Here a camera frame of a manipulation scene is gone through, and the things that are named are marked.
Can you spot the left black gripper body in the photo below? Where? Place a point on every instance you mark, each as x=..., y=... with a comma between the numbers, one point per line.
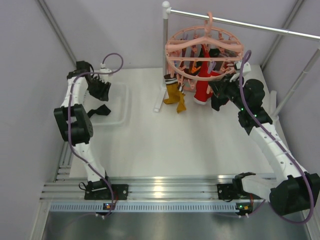
x=94, y=81

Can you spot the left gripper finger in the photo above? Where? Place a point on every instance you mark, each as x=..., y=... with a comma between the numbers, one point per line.
x=97, y=93
x=106, y=86

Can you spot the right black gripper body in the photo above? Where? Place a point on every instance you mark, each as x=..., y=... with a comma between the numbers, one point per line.
x=233, y=91

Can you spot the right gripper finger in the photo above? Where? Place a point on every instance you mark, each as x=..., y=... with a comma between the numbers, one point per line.
x=229, y=78
x=217, y=89

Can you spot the black sock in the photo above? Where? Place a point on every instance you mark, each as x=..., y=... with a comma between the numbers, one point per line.
x=216, y=103
x=103, y=110

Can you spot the pink round clip hanger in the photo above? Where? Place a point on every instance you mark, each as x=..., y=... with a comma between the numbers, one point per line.
x=202, y=53

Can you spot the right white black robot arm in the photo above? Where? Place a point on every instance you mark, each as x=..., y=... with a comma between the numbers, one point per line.
x=294, y=189

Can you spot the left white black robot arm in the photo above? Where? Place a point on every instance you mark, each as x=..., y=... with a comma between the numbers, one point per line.
x=75, y=126

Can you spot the red white santa sock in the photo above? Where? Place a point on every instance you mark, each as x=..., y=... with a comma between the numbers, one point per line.
x=201, y=96

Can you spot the white plastic mesh basket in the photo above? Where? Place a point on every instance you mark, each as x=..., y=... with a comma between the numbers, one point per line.
x=118, y=104

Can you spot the mustard yellow striped sock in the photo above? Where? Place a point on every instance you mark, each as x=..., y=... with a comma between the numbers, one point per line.
x=173, y=89

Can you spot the silver white clothes rack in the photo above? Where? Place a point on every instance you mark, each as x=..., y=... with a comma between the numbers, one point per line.
x=167, y=10

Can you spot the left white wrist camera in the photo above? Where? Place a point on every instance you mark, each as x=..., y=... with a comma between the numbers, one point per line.
x=105, y=73

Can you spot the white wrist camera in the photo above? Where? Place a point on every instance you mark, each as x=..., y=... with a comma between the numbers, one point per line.
x=240, y=67
x=105, y=73

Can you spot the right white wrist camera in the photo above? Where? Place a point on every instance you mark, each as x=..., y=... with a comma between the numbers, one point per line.
x=240, y=67

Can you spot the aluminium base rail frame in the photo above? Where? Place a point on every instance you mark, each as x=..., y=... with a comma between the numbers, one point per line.
x=166, y=161

